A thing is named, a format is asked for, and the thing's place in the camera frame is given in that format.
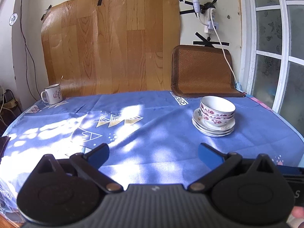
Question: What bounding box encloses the white floral bowl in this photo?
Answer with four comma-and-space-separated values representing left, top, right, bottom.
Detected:
200, 108, 234, 120
200, 96, 236, 116
202, 113, 235, 127

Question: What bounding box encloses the white floral saucer plate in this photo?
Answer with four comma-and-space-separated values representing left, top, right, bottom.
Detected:
193, 108, 235, 131

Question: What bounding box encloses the person's hand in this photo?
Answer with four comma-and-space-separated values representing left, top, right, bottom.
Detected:
287, 206, 304, 228

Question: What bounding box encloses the blue patterned tablecloth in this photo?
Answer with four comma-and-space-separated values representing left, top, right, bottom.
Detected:
1, 91, 303, 214

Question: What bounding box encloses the white enamel mug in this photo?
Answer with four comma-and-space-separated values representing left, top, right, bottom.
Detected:
41, 84, 63, 105

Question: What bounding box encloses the power strip with plugs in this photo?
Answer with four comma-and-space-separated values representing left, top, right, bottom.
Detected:
1, 86, 19, 116

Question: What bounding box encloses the wood-pattern vinyl sheet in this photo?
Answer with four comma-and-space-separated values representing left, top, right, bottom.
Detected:
41, 0, 180, 97

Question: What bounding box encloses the red wire on wall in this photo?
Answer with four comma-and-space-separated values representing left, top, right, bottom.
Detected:
17, 0, 42, 101

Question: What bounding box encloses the white wall power strip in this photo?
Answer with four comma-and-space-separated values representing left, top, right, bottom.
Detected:
204, 8, 219, 35

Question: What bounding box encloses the white power cable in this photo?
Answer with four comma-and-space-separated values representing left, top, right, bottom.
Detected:
210, 21, 238, 85

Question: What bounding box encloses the window with white frame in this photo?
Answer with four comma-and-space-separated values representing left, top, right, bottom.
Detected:
240, 0, 303, 134

